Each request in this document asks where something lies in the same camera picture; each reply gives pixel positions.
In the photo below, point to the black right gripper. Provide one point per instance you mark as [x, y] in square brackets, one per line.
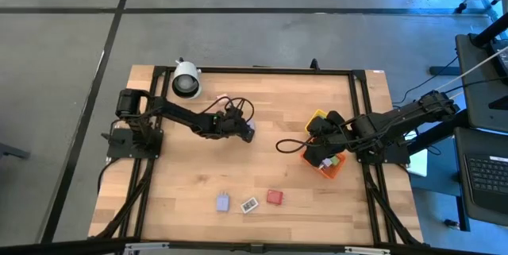
[333, 141]

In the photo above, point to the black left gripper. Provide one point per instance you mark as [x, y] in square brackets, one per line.
[230, 126]

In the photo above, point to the small white adapter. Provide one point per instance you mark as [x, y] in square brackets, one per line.
[326, 163]

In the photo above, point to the red cube charger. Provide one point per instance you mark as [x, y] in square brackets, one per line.
[274, 197]

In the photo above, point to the purple plug charger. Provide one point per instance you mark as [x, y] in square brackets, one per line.
[222, 203]

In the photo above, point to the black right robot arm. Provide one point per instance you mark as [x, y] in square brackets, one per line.
[397, 118]

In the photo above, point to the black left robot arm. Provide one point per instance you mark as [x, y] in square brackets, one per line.
[178, 114]

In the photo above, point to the dark office desk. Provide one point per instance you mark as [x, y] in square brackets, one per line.
[464, 207]

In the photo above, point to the black office desk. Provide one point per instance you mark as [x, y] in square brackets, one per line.
[480, 88]

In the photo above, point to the orange mesh basket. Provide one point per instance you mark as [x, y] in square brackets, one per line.
[335, 171]

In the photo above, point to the white sheet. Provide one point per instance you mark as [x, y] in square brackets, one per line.
[418, 163]

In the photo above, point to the black crossbar silver brackets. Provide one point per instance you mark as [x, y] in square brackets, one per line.
[254, 248]

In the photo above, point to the black extrusion stand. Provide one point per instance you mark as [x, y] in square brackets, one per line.
[436, 134]

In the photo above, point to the blue floor mat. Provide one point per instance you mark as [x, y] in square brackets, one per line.
[440, 175]

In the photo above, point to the black laptop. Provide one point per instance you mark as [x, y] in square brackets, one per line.
[486, 175]

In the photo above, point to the grey furniture foot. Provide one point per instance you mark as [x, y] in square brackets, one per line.
[12, 151]

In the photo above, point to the black aluminium table frame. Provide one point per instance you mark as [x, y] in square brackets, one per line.
[278, 70]

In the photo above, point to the white camera on table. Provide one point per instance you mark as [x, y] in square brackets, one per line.
[186, 73]

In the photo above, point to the black table-edge camera mount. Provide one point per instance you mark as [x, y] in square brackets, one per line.
[314, 64]

